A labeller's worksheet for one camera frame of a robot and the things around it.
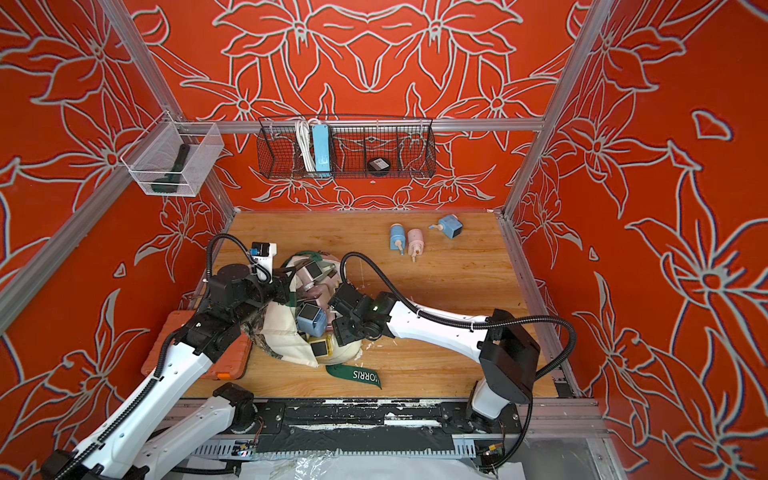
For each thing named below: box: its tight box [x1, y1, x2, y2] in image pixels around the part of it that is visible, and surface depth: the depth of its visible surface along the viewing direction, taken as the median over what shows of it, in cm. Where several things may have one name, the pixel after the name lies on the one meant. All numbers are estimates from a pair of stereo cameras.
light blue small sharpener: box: [296, 303, 327, 338], surface depth 79 cm
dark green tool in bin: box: [152, 143, 190, 194], surface depth 82 cm
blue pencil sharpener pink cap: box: [390, 223, 406, 256], surface depth 106 cm
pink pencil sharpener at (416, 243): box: [407, 228, 425, 262], surface depth 103 cm
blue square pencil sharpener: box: [428, 214, 464, 239], surface depth 112 cm
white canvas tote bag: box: [244, 252, 382, 389], surface depth 75 cm
